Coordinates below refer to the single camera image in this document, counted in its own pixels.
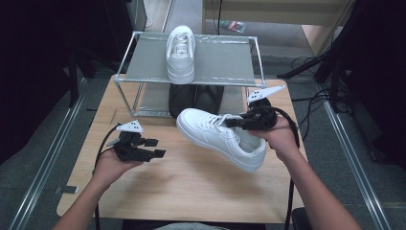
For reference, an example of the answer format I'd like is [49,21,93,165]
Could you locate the grey table bracket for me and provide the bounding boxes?
[54,185,79,195]

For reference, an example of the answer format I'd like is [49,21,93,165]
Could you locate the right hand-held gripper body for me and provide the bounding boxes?
[241,83,286,131]

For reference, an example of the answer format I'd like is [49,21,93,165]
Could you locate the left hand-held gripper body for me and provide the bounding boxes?
[111,119,151,163]

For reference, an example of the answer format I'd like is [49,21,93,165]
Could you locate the black floor cables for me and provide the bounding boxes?
[290,56,352,142]

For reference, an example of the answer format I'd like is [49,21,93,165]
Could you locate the black chair armrest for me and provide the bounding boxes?
[291,206,315,230]

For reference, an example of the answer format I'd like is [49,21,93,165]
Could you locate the black upright stand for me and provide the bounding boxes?
[68,47,97,108]

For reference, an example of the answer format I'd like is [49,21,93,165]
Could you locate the right hand-held gripper cable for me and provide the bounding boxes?
[270,105,302,230]

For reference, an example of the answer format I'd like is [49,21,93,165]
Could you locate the black slipper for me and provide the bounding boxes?
[193,84,225,115]
[168,83,197,119]

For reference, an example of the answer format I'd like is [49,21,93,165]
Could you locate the hand-held gripper cable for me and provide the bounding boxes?
[270,105,302,230]
[93,123,124,230]

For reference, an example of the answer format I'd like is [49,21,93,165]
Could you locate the person's left hand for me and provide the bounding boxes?
[92,148,146,190]

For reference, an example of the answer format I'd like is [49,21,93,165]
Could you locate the light wooden furniture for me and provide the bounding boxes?
[201,0,355,57]

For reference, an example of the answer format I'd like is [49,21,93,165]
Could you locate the left hand-held gripper cable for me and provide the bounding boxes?
[93,123,124,230]

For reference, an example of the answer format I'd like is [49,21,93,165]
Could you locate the person's right hand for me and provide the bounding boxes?
[248,115,305,163]

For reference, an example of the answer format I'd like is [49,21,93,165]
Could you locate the person's grey clothing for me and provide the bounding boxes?
[152,222,224,230]

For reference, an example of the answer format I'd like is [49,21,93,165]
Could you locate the white sneaker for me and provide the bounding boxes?
[165,24,196,85]
[175,107,268,173]

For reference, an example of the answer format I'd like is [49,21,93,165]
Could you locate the black tripod stand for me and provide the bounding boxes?
[276,47,352,113]

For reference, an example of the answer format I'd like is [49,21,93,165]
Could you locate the grey cabinet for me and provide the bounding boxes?
[125,0,148,32]

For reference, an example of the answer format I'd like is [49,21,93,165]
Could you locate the metal floor rail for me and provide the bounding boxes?
[8,78,87,230]
[319,82,392,230]

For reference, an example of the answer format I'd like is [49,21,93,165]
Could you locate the metal frame shoe rack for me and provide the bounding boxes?
[112,31,267,122]

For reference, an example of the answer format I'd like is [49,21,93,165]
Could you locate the colourful packet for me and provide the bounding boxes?
[219,19,247,34]

